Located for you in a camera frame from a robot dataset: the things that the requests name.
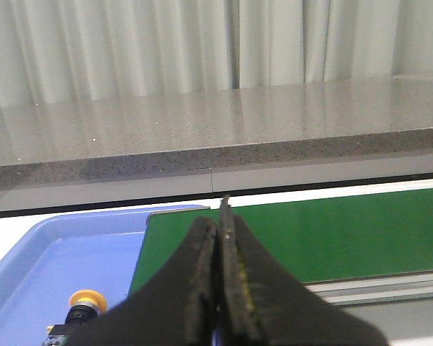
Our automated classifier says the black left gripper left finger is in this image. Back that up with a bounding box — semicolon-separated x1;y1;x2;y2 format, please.
66;217;217;345

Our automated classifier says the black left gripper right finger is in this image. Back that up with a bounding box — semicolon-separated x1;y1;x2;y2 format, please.
218;197;388;345

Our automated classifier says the yellow mushroom push button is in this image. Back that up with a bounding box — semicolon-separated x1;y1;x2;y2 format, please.
42;289;108;345

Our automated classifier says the green conveyor belt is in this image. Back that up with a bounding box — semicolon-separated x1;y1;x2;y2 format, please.
129;186;433;297

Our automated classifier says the blue plastic tray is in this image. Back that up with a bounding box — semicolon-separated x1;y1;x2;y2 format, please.
0;204;211;346

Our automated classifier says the grey speckled stone counter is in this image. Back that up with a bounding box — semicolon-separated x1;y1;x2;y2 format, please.
0;73;433;212

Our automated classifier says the white pleated curtain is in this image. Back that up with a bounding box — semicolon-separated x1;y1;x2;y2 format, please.
0;1;433;107

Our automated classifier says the aluminium conveyor frame rail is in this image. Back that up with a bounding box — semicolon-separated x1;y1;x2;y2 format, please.
306;272;433;306

